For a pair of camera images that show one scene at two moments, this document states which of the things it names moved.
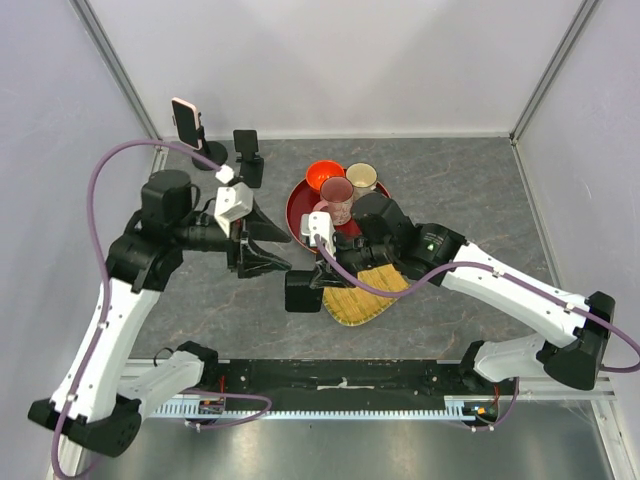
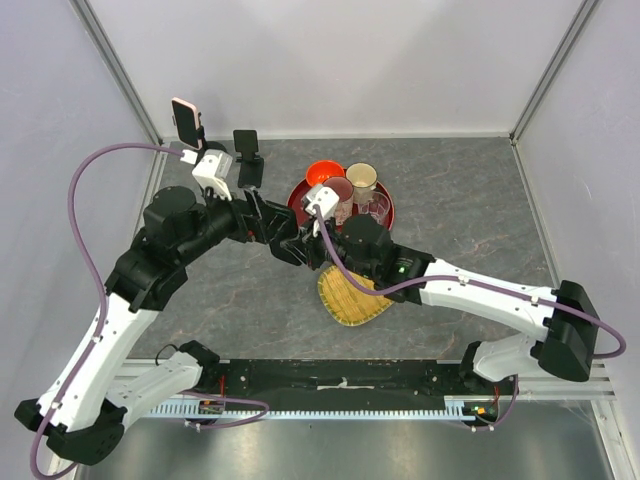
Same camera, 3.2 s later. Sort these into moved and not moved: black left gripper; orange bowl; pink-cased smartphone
Moved: black left gripper
Not moved: pink-cased smartphone; orange bowl
